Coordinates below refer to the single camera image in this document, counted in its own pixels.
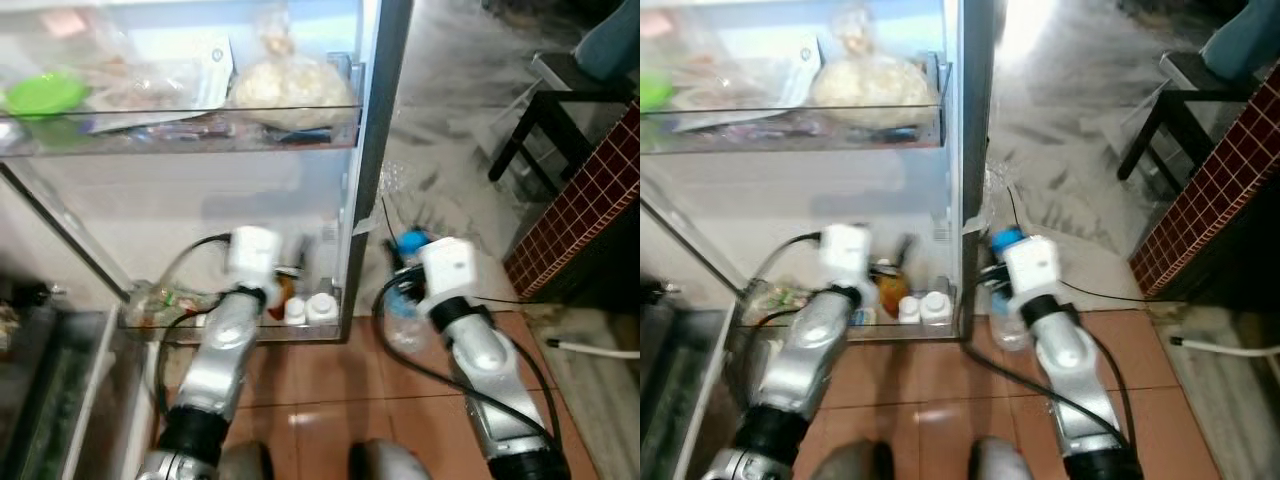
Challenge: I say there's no white fridge door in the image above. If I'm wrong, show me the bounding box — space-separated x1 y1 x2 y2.
640 0 1003 343
0 0 413 343

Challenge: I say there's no clear fridge door shelf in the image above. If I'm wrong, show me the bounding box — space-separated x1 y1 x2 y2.
0 52 363 159
735 232 959 341
640 52 951 156
120 232 347 343

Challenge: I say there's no bagged white food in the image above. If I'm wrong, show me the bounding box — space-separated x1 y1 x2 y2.
230 30 356 131
810 30 941 131

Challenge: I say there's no orange-brown sauce bottle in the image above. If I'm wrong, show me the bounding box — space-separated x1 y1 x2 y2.
268 272 298 321
875 268 909 319

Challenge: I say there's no black robot leg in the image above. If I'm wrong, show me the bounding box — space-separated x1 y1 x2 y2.
815 440 896 480
348 438 431 480
220 440 276 480
968 438 1041 480

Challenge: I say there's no clear plastic food bag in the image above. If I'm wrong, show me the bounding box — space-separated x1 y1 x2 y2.
82 58 203 113
690 55 816 113

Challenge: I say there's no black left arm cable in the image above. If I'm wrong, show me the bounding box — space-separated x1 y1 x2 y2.
735 232 825 401
150 233 235 421

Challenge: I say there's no white hose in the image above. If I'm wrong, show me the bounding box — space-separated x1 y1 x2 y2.
545 338 641 361
1170 335 1280 359

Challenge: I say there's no clear bag of vegetables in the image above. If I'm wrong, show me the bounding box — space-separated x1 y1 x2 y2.
128 283 219 328
745 280 823 327

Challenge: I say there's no black robot left leg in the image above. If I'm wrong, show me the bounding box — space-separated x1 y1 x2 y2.
220 440 276 480
815 440 896 480

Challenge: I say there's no clear blue-capped water bottle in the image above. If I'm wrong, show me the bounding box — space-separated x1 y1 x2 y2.
984 226 1031 353
385 230 433 353

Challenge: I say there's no black side table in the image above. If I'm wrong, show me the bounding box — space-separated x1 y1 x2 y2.
1118 50 1263 196
488 50 641 196

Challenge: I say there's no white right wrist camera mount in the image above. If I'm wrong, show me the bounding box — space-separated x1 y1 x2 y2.
418 238 479 301
1003 235 1061 301

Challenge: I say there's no red tiled low wall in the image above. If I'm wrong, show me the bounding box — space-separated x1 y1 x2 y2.
1130 70 1280 299
503 100 641 301

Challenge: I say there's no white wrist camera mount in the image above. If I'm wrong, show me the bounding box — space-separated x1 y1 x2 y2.
1003 235 1061 301
228 227 283 291
820 225 876 291
418 238 479 301

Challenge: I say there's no clear fridge drawer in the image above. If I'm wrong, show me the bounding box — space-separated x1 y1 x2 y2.
640 295 746 480
0 300 151 480

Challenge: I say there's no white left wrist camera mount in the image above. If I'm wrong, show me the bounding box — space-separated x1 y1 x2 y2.
820 225 876 291
228 227 283 291

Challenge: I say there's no black robot right leg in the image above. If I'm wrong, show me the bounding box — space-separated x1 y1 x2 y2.
968 438 1041 480
348 438 431 480

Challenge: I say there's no blue-grey cushion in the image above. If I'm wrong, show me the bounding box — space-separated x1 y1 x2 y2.
575 0 641 81
1200 0 1280 81

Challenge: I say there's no green plastic lid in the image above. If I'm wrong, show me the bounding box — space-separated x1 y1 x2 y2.
5 72 89 119
640 75 673 113

